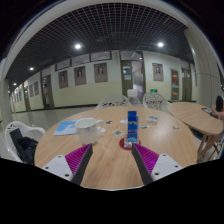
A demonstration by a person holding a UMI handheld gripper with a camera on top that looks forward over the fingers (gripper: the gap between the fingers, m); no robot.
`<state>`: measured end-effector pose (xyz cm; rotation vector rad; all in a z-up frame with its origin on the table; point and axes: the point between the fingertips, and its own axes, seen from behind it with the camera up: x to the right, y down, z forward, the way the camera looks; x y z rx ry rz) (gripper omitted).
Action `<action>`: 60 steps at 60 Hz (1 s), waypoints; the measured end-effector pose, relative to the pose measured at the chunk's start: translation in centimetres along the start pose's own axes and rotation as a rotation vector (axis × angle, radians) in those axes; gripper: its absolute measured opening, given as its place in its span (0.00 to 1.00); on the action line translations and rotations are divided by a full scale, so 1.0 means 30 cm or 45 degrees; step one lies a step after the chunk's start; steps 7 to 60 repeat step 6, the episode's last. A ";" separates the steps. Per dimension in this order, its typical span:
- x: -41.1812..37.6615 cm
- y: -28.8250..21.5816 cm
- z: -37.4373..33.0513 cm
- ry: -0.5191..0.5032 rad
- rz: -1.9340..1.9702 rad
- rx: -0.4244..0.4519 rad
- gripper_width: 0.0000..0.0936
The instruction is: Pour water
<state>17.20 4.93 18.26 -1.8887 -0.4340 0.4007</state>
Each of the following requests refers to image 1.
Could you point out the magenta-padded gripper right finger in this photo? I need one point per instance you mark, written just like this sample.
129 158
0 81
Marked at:
160 166

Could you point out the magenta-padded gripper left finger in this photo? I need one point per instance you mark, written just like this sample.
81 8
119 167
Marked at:
66 166

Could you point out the clear blue-labelled water bottle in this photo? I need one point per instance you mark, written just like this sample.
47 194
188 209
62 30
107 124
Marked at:
132 128

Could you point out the blue and white paper leaflet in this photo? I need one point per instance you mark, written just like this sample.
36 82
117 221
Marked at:
65 127

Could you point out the white marbled mug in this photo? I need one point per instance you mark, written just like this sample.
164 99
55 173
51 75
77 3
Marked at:
86 131

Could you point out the small printed card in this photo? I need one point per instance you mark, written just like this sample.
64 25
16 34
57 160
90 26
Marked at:
152 118
117 132
144 126
108 122

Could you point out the black bag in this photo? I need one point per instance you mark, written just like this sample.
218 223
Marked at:
25 146

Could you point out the small white paper scrap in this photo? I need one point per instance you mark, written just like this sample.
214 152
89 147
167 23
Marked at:
123 121

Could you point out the round wooden side table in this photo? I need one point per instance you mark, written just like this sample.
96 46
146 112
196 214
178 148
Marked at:
193 116

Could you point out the green exit sign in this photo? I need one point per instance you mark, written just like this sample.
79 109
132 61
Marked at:
153 90

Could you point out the person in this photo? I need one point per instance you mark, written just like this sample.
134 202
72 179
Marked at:
219 105

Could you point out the dark-framed doorway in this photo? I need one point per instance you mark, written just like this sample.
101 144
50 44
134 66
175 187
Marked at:
133 75

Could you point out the round ceiling lights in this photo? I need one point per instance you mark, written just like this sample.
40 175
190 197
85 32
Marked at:
77 46

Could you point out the framed wall pictures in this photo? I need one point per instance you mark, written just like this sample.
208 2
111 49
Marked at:
100 72

